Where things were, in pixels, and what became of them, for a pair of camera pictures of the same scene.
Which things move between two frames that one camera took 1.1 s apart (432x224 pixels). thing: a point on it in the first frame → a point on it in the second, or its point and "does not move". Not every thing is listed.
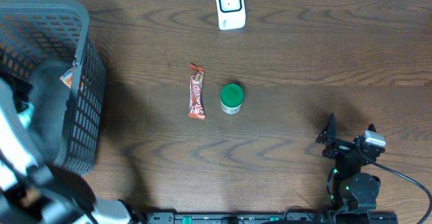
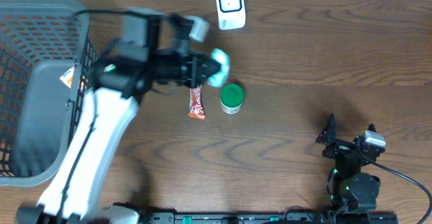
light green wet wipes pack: x=25 y=116 → x=221 y=77
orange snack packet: x=67 y=77 does not move
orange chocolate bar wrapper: x=197 y=110 does not move
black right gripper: x=329 y=135 does not move
